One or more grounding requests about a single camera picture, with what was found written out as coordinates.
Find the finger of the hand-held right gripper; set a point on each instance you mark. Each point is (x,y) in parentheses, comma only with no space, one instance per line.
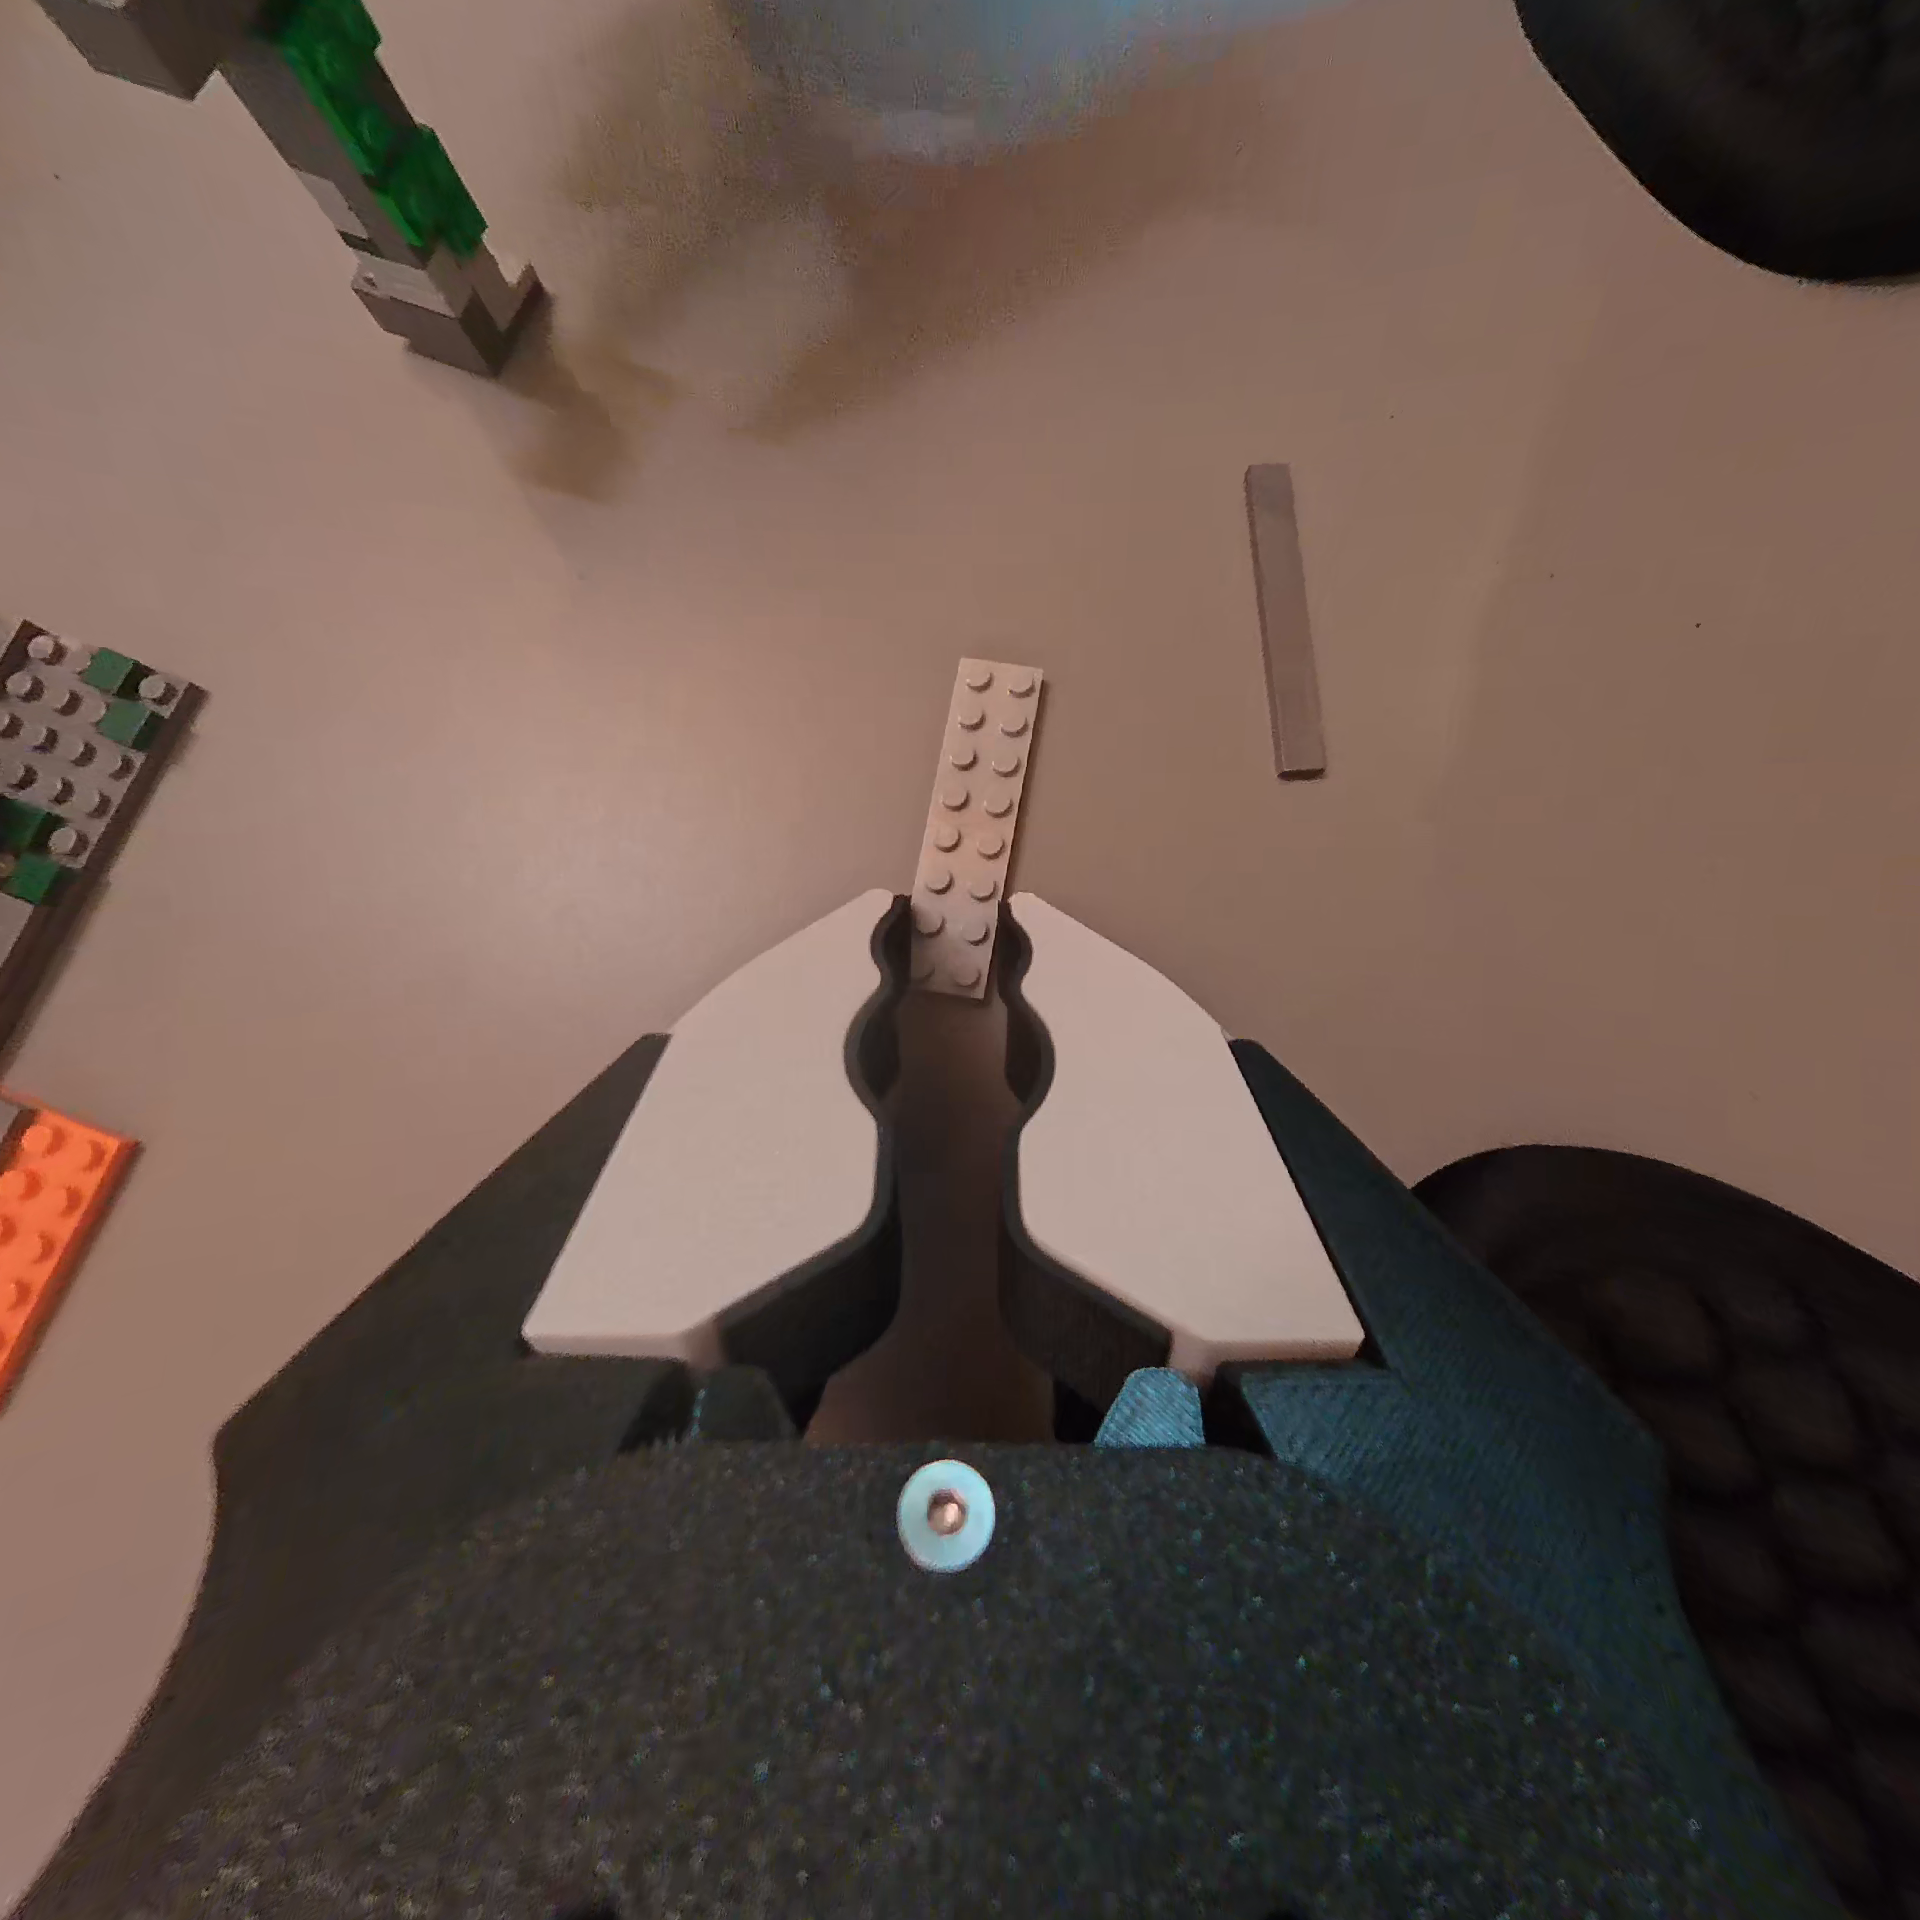
(991,60)

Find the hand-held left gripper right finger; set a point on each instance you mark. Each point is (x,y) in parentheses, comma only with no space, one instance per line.
(1187,1186)

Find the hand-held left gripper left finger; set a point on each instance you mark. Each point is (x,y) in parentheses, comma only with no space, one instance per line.
(721,1186)

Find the long light grey plate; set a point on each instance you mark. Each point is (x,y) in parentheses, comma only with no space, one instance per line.
(978,812)

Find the dark grey tile strip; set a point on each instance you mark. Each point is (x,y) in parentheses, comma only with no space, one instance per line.
(1284,615)

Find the bright green corner plate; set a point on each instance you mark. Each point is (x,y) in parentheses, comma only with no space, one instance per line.
(421,180)
(346,60)

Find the grey white brick column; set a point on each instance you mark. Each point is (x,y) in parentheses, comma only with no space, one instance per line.
(435,286)

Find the orange brick plate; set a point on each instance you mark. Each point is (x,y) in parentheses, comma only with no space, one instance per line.
(47,1231)

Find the grey green brick tower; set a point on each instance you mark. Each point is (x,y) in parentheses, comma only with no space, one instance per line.
(75,779)

